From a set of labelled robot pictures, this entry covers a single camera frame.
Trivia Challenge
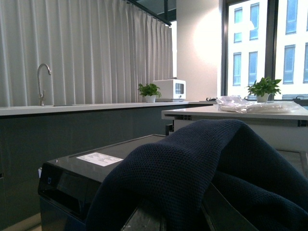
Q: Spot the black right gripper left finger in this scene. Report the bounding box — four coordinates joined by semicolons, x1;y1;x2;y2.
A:
121;199;167;231

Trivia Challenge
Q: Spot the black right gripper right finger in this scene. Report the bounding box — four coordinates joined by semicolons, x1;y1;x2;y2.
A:
202;184;257;231

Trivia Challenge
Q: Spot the navy blue knit garment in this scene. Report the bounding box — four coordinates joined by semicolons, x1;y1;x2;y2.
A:
85;119;308;231

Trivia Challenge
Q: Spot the grey front-load washing machine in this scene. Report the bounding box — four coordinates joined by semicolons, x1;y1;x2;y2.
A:
38;135;164;231

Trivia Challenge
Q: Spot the white label sticker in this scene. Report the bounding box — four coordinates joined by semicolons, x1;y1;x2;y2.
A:
77;152;123;167

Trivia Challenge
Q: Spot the white island counter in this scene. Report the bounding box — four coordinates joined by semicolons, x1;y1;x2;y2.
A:
162;105;308;152

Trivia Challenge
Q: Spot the clear plastic bag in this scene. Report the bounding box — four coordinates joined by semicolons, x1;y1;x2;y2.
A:
216;96;302;114

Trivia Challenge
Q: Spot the left potted green plant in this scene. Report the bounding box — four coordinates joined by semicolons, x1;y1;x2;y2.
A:
138;83;162;103

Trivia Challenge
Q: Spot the potted green plant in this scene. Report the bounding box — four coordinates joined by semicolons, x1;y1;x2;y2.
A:
138;83;162;103
247;77;281;103

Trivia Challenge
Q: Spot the white countertop oven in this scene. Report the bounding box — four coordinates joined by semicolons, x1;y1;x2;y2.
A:
153;78;186;102

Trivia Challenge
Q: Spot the right potted green plant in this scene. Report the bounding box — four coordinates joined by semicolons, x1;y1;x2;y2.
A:
247;77;281;103

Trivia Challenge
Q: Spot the dark kitchen counter cabinet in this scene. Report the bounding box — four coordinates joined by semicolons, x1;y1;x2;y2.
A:
0;101;217;231

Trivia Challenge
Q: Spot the chrome gooseneck faucet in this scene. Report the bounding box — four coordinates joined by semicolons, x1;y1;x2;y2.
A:
37;63;52;106

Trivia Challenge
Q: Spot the white pleated curtain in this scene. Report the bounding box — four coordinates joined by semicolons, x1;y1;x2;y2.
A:
0;0;173;107

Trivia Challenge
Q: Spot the black window frame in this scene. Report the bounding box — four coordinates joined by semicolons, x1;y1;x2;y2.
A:
221;0;308;97

